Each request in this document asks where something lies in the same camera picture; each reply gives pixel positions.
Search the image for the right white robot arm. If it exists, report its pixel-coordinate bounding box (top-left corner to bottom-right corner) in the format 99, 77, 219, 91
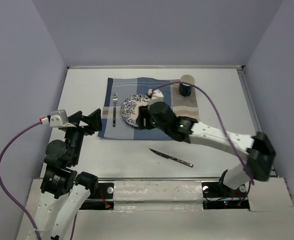
136, 102, 276, 196

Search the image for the steak knife patterned handle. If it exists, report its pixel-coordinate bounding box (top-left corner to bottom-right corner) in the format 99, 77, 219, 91
149, 148, 194, 168

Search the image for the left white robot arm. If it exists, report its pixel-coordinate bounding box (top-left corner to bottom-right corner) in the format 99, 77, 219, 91
26, 108, 102, 240

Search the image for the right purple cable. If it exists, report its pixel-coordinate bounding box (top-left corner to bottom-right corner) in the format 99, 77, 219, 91
151, 81, 255, 208

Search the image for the paper cup green base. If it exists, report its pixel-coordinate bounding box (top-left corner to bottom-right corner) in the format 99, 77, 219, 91
179, 74, 195, 97

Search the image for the blue floral ceramic plate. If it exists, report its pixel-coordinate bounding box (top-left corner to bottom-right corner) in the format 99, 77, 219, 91
120, 94, 150, 128

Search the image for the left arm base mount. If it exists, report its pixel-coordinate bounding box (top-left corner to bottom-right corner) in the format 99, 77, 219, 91
80, 182, 115, 211

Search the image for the silver fork patterned handle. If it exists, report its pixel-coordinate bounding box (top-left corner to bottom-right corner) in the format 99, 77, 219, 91
112, 93, 118, 127

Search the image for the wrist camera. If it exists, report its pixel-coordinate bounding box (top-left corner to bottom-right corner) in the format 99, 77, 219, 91
39, 109, 76, 128
147, 89, 164, 105

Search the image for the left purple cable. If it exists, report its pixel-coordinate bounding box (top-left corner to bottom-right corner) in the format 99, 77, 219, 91
0, 119, 77, 240

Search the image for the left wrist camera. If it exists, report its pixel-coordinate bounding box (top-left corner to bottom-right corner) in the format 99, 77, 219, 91
39, 109, 76, 128

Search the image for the purple cable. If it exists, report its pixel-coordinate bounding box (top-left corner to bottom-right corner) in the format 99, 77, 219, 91
0, 119, 77, 240
151, 81, 255, 208

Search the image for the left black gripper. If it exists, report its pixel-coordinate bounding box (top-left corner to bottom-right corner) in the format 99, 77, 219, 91
65, 107, 103, 164

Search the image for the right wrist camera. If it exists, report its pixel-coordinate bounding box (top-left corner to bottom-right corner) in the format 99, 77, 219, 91
147, 89, 164, 105

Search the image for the blue beige plaid cloth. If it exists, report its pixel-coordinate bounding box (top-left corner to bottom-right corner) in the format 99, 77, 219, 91
98, 77, 200, 141

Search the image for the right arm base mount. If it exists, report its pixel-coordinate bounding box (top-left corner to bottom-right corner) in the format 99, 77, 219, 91
202, 181, 250, 210

